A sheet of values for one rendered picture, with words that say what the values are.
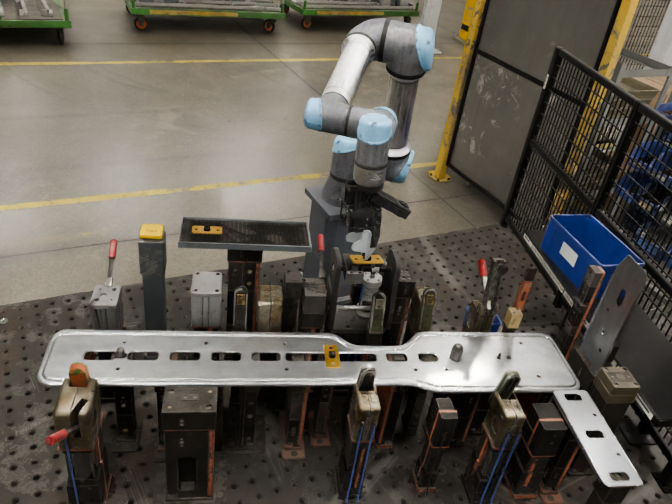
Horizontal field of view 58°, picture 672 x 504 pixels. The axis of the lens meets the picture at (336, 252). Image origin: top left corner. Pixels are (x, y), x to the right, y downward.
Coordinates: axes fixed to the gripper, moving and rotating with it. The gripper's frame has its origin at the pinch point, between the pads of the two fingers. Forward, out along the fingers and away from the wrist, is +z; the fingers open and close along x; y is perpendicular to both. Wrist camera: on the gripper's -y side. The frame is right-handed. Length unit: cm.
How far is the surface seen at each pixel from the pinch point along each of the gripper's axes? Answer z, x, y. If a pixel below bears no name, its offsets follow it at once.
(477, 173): 100, -240, -185
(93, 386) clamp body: 20, 13, 67
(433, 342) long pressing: 28.1, 5.8, -20.7
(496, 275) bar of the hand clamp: 11.8, 0.1, -40.1
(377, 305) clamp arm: 19.9, -3.2, -6.4
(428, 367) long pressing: 28.3, 14.7, -15.1
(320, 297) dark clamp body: 19.2, -9.0, 8.4
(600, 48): -10, -165, -197
